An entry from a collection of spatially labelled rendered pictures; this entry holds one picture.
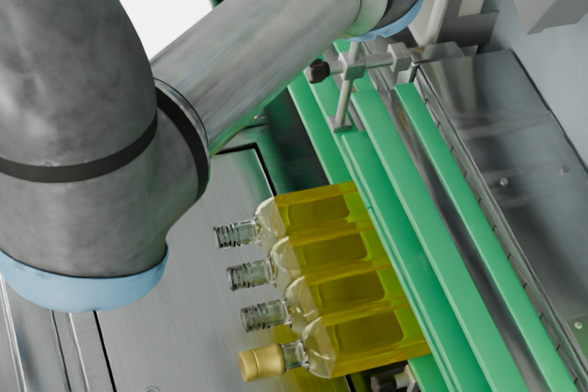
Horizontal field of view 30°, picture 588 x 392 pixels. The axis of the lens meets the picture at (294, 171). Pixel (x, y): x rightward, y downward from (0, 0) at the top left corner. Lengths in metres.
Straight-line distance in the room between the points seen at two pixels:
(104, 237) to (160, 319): 0.70
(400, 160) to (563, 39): 0.23
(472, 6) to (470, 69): 0.08
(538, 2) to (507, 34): 0.28
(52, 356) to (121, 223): 0.68
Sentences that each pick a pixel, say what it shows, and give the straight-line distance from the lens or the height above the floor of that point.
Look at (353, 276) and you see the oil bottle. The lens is 1.26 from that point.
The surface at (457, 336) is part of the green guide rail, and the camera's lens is 1.20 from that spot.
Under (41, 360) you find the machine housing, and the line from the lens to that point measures 1.37.
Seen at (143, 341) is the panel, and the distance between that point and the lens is 1.37.
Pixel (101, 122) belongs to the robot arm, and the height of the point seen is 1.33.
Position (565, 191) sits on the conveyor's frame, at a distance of 1.24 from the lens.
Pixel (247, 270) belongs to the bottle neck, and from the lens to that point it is 1.27.
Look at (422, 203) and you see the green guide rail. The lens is 1.20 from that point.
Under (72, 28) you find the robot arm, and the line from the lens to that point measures 0.65.
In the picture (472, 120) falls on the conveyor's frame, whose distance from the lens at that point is 1.27.
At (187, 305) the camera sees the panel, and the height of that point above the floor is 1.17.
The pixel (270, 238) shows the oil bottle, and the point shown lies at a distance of 1.29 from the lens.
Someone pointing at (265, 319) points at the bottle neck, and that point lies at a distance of 1.24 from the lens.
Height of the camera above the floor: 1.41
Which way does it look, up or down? 16 degrees down
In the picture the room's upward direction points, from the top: 101 degrees counter-clockwise
